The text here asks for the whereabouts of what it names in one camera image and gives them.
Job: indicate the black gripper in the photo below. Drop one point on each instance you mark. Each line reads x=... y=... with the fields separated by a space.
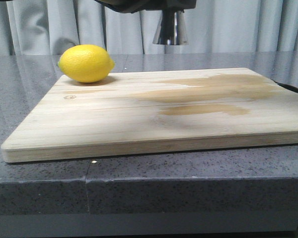
x=131 y=6

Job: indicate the steel double jigger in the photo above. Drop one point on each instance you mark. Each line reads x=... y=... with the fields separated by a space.
x=171 y=28

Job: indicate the yellow lemon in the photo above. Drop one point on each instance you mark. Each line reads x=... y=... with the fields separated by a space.
x=86 y=63

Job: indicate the wooden cutting board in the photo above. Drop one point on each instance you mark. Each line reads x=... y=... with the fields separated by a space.
x=149 y=112

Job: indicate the grey curtain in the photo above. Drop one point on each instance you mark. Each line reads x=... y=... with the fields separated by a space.
x=49 y=27

